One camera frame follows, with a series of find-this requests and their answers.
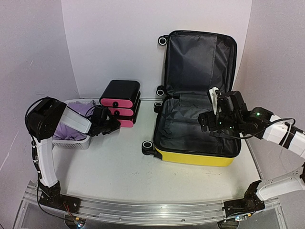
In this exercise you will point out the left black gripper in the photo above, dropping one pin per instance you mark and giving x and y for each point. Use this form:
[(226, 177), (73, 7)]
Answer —
[(116, 126)]

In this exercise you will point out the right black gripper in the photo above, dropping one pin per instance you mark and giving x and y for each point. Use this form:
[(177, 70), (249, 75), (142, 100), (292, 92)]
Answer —
[(202, 120)]

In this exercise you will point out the white perforated plastic basket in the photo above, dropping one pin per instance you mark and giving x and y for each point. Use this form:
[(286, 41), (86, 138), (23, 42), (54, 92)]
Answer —
[(80, 144)]

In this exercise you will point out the black pink drawer organizer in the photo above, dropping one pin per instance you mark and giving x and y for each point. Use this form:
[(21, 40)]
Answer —
[(122, 97)]

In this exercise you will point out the purple garment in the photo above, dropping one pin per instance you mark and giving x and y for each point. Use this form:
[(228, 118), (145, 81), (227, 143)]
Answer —
[(64, 132)]

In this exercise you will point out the yellow Pikachu hard-shell suitcase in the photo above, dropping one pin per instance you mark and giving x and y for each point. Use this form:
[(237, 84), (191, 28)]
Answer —
[(195, 62)]

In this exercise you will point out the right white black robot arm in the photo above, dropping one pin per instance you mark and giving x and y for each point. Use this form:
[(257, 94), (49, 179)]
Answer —
[(279, 149)]

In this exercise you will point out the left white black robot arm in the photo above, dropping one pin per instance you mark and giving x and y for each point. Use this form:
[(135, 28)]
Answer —
[(41, 120)]

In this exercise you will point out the small green circuit board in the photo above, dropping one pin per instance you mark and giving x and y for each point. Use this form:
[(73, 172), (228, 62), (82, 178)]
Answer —
[(77, 224)]

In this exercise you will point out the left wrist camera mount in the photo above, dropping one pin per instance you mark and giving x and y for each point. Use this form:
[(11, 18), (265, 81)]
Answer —
[(100, 115)]

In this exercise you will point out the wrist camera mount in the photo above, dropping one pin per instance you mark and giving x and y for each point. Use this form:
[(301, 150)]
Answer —
[(229, 103), (100, 115)]

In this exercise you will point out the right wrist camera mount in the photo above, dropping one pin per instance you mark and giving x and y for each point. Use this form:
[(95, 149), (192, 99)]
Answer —
[(229, 103)]

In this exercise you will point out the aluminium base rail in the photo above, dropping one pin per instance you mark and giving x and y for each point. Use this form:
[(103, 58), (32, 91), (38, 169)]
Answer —
[(33, 213)]

